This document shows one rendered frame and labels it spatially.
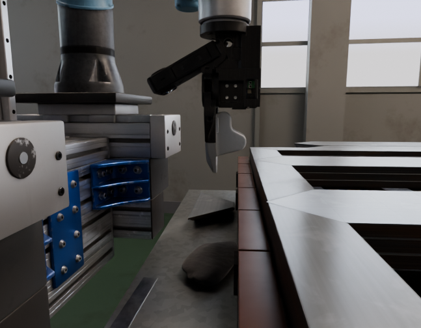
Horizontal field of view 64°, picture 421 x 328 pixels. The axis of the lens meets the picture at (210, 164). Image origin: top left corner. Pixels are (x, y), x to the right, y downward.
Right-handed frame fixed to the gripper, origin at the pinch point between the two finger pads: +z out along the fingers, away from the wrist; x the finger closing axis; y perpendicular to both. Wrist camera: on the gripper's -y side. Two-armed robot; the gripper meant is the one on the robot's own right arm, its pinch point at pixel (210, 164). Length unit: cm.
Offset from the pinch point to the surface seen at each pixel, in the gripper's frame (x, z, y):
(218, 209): 43.1, 20.5, -1.0
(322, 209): -4.5, 5.6, 16.1
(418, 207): -2.4, 5.6, 30.0
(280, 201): -0.4, 5.6, 10.7
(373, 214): -6.1, 5.6, 22.3
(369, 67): 255, -43, 116
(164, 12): 270, -94, -62
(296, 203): -1.3, 5.6, 13.0
